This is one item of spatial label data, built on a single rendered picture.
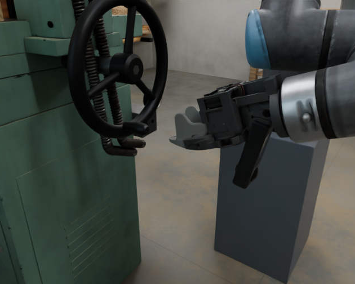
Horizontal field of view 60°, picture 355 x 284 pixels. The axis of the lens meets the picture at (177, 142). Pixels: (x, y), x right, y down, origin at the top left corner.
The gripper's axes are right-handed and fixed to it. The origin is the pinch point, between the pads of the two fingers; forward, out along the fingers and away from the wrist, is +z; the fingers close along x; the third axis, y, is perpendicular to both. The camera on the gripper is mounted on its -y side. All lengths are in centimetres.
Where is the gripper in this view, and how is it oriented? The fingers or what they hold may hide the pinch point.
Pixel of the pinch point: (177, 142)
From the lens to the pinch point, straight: 55.0
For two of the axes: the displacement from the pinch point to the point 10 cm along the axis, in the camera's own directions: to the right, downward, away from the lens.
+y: -3.1, -9.2, -2.3
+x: -5.3, 3.7, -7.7
